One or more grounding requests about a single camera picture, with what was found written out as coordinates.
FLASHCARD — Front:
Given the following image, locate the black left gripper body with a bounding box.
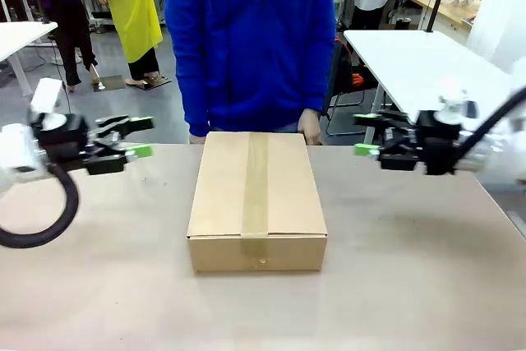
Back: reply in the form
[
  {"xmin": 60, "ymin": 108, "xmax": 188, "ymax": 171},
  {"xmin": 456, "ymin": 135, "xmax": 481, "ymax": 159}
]
[{"xmin": 31, "ymin": 113, "xmax": 94, "ymax": 166}]

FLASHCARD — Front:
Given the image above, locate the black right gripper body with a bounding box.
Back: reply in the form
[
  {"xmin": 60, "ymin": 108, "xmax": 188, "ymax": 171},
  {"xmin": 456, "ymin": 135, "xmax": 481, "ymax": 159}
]
[{"xmin": 415, "ymin": 113, "xmax": 468, "ymax": 176}]

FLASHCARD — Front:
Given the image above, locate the brown cardboard box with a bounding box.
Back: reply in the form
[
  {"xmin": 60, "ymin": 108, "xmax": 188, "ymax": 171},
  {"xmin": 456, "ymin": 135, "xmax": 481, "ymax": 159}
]
[{"xmin": 186, "ymin": 131, "xmax": 330, "ymax": 275}]

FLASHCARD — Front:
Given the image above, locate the person's left hand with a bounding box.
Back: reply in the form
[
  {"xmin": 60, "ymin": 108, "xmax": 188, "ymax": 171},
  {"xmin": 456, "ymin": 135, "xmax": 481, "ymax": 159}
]
[{"xmin": 297, "ymin": 108, "xmax": 323, "ymax": 146}]

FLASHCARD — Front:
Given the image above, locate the shiny metal floor plate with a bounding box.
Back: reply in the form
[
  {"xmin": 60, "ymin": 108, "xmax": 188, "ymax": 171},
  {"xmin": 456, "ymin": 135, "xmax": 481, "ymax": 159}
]
[{"xmin": 93, "ymin": 75, "xmax": 126, "ymax": 91}]

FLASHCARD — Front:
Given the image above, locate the dark floor mat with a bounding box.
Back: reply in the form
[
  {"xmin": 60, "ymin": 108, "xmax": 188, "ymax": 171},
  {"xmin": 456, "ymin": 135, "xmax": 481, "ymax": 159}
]
[{"xmin": 137, "ymin": 74, "xmax": 173, "ymax": 91}]

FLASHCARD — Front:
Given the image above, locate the large white table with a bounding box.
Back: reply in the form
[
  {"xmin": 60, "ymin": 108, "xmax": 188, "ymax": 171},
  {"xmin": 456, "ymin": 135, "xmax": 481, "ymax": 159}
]
[{"xmin": 343, "ymin": 28, "xmax": 519, "ymax": 145}]

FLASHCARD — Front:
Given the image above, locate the black chair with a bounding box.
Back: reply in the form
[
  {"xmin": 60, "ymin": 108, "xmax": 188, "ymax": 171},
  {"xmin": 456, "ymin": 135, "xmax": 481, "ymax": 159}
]
[{"xmin": 323, "ymin": 36, "xmax": 388, "ymax": 137}]

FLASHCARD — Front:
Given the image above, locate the white table with angled leg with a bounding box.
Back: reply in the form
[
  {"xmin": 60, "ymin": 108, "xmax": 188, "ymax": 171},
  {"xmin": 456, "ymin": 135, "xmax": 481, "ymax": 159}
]
[{"xmin": 0, "ymin": 21, "xmax": 59, "ymax": 98}]

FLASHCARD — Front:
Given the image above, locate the person in yellow apron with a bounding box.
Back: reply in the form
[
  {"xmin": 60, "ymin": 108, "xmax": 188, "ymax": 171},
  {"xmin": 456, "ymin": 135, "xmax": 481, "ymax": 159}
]
[{"xmin": 84, "ymin": 0, "xmax": 170, "ymax": 90}]

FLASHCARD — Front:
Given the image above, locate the person in dark clothes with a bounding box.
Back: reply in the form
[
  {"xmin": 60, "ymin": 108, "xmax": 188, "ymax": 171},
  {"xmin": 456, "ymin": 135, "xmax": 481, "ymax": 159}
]
[{"xmin": 43, "ymin": 0, "xmax": 102, "ymax": 94}]

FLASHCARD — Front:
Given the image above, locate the wooden table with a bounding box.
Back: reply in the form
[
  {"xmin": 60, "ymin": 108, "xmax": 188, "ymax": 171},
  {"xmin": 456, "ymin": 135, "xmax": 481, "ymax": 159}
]
[{"xmin": 409, "ymin": 0, "xmax": 474, "ymax": 32}]

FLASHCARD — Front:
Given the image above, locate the clear packing tape strip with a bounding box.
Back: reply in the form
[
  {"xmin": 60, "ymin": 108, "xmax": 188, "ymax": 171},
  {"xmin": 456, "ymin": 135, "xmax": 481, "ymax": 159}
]
[{"xmin": 239, "ymin": 132, "xmax": 271, "ymax": 272}]

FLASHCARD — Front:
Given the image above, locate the person in blue sweater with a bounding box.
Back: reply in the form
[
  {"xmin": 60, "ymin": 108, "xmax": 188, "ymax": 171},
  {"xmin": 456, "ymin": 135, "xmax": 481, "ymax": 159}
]
[{"xmin": 164, "ymin": 0, "xmax": 337, "ymax": 137}]

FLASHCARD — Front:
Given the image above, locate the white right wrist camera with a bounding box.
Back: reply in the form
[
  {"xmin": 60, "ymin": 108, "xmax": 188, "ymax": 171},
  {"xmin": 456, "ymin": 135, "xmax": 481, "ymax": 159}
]
[{"xmin": 436, "ymin": 90, "xmax": 478, "ymax": 122}]

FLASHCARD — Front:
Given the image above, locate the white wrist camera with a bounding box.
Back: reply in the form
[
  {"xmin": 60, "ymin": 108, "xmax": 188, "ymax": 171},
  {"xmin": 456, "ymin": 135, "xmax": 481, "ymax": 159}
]
[
  {"xmin": 26, "ymin": 76, "xmax": 67, "ymax": 131},
  {"xmin": 436, "ymin": 90, "xmax": 478, "ymax": 122}
]

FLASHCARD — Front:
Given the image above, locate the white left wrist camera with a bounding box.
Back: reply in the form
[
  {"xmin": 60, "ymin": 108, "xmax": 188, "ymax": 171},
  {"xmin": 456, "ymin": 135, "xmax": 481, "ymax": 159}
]
[{"xmin": 26, "ymin": 76, "xmax": 67, "ymax": 131}]

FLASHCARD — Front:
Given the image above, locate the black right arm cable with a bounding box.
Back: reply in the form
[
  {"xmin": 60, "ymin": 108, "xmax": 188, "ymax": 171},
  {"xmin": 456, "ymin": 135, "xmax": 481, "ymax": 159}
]
[{"xmin": 454, "ymin": 85, "xmax": 526, "ymax": 164}]

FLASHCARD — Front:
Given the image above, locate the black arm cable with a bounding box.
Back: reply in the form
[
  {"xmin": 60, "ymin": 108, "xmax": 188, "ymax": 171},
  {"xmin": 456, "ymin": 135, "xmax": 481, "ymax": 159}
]
[
  {"xmin": 0, "ymin": 164, "xmax": 80, "ymax": 250},
  {"xmin": 454, "ymin": 85, "xmax": 526, "ymax": 164}
]

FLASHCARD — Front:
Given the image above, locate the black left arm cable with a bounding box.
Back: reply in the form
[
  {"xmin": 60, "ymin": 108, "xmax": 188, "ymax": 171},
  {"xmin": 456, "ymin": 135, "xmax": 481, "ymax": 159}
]
[{"xmin": 0, "ymin": 164, "xmax": 80, "ymax": 250}]

